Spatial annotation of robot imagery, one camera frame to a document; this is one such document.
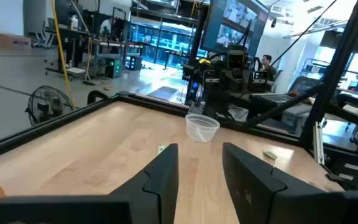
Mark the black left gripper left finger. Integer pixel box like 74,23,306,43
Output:
109,142,180,224

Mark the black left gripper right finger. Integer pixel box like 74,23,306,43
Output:
222,142,345,224

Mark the person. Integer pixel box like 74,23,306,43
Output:
259,54,278,83

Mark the clear plastic bowl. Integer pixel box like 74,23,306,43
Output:
185,113,221,143

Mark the dark floor mat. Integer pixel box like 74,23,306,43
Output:
147,86,180,101

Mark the black computer tower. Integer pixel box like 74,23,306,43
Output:
126,55,142,71

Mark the computer tower with green lights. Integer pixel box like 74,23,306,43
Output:
104,57,122,79

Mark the black floor fan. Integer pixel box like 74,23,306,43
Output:
25,85,74,127

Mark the dark cluttered workbench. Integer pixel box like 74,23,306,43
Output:
44,26,144,78

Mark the grey office chair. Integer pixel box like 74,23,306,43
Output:
28,18,55,49

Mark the cardboard box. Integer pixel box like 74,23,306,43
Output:
0,32,32,50

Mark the black monitor stand post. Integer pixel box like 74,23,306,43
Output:
185,4,209,105

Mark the large wall monitor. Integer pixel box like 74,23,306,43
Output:
201,0,270,57

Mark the silver metal bracket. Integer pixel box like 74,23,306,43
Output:
313,121,326,166

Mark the black aluminium table frame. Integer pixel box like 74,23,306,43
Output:
0,0,358,194

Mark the yellow hanging cable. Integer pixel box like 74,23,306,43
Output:
50,0,76,110

